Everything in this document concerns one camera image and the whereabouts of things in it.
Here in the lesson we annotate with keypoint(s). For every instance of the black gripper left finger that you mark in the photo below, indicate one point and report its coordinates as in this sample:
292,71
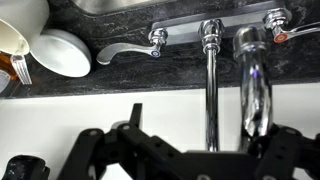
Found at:
140,156

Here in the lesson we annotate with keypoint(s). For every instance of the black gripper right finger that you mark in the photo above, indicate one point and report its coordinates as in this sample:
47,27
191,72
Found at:
278,153

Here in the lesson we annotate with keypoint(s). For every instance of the chrome gooseneck tap nozzle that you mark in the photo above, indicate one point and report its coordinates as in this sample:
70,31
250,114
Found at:
210,32

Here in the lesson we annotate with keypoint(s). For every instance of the white bowl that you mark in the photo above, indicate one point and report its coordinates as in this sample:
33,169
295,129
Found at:
63,53

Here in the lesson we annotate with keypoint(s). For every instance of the fork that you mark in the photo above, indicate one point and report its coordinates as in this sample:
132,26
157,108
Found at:
20,66

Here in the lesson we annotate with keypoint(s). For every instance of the dish soap bottle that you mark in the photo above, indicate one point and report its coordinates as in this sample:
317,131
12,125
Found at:
7,73

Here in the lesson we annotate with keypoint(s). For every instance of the white mug upright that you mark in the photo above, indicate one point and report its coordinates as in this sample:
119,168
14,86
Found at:
21,21

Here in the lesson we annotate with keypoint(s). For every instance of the chrome cold tap handle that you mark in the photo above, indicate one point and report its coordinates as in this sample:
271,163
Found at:
156,37

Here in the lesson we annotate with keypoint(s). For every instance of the chrome hot tap handle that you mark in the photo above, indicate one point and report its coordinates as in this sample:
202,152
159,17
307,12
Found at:
277,21

